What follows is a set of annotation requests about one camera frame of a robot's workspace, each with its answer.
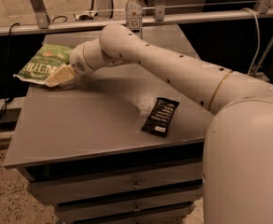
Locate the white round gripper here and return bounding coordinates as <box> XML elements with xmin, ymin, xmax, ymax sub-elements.
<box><xmin>45</xmin><ymin>39</ymin><xmax>124</xmax><ymax>87</ymax></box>

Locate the green jalapeno chip bag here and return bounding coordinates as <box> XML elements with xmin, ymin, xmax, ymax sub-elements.
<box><xmin>13</xmin><ymin>43</ymin><xmax>73</xmax><ymax>87</ymax></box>

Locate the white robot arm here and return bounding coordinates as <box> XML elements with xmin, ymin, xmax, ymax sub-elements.
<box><xmin>46</xmin><ymin>24</ymin><xmax>273</xmax><ymax>224</ymax></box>

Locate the clear plastic water bottle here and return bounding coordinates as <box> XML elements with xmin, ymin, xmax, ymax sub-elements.
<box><xmin>125</xmin><ymin>0</ymin><xmax>143</xmax><ymax>37</ymax></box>

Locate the white power strip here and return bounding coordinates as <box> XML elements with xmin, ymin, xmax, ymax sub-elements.
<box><xmin>74</xmin><ymin>12</ymin><xmax>98</xmax><ymax>21</ymax></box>

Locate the grey drawer cabinet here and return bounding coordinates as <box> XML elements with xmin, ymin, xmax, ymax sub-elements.
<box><xmin>4</xmin><ymin>24</ymin><xmax>205</xmax><ymax>224</ymax></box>

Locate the black snack bar wrapper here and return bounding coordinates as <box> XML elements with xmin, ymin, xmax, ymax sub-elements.
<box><xmin>142</xmin><ymin>97</ymin><xmax>179</xmax><ymax>137</ymax></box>

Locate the top grey drawer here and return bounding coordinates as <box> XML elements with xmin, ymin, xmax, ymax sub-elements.
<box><xmin>29</xmin><ymin>162</ymin><xmax>202</xmax><ymax>203</ymax></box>

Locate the grey drawer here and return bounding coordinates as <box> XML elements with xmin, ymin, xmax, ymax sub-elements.
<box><xmin>56</xmin><ymin>186</ymin><xmax>202</xmax><ymax>222</ymax></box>
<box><xmin>29</xmin><ymin>162</ymin><xmax>202</xmax><ymax>203</ymax></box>
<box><xmin>73</xmin><ymin>202</ymin><xmax>194</xmax><ymax>224</ymax></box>

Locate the middle grey drawer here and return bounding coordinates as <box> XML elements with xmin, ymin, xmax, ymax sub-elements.
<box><xmin>56</xmin><ymin>186</ymin><xmax>202</xmax><ymax>222</ymax></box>

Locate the bottom grey drawer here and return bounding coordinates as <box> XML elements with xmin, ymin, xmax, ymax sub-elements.
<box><xmin>73</xmin><ymin>202</ymin><xmax>194</xmax><ymax>224</ymax></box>

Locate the black cable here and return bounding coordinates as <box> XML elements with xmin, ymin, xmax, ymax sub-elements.
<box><xmin>0</xmin><ymin>22</ymin><xmax>20</xmax><ymax>128</ymax></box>

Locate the white cable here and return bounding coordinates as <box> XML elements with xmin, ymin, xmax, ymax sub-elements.
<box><xmin>241</xmin><ymin>7</ymin><xmax>262</xmax><ymax>77</ymax></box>

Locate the metal guard rail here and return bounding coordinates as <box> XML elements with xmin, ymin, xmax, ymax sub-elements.
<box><xmin>0</xmin><ymin>0</ymin><xmax>273</xmax><ymax>36</ymax></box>

